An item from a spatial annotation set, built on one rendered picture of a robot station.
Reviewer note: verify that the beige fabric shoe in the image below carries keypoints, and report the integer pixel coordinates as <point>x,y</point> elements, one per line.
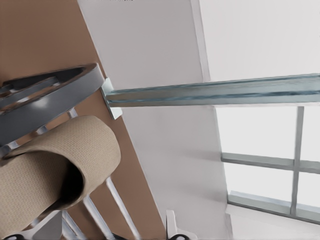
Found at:
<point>82,142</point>

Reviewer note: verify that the grey metal shoe rack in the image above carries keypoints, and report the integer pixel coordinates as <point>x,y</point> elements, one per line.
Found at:
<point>37,110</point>

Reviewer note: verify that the silver frame post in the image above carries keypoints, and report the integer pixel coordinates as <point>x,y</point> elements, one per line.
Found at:
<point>171,223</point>
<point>215,92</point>

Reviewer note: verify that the grey window frame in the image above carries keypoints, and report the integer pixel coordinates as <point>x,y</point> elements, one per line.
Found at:
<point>297,162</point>

